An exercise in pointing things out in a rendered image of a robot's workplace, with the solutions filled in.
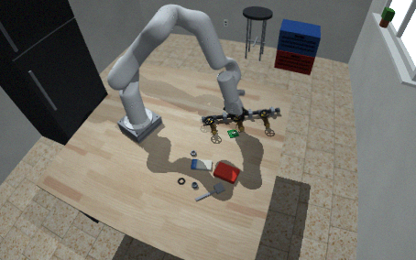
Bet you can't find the dark grey pipe with tee junction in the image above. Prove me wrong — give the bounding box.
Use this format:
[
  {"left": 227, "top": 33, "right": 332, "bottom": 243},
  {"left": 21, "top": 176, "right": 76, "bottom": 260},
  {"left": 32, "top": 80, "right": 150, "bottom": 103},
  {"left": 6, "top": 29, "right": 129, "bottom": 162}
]
[{"left": 202, "top": 106, "right": 280, "bottom": 135}]

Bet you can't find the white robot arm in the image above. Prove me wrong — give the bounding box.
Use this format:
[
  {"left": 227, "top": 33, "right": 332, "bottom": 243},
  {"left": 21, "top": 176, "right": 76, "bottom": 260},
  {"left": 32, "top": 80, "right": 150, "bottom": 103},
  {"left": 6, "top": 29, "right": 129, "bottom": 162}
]
[{"left": 107, "top": 5, "right": 245, "bottom": 130}]

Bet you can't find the green tag with gold chain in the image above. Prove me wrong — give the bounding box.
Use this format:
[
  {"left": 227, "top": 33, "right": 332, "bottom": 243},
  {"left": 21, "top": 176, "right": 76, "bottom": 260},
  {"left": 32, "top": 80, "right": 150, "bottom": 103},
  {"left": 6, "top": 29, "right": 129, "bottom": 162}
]
[{"left": 227, "top": 128, "right": 239, "bottom": 138}]

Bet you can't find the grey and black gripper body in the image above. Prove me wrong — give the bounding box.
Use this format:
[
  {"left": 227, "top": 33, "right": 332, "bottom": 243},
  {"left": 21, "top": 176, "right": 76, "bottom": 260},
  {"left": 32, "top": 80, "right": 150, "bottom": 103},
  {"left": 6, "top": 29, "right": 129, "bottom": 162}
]
[{"left": 224, "top": 98, "right": 244, "bottom": 115}]

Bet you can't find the red rectangular block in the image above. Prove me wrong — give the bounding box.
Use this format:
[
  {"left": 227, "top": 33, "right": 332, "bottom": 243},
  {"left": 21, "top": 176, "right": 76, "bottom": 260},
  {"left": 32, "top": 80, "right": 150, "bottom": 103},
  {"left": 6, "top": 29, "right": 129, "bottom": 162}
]
[{"left": 213, "top": 162, "right": 240, "bottom": 184}]

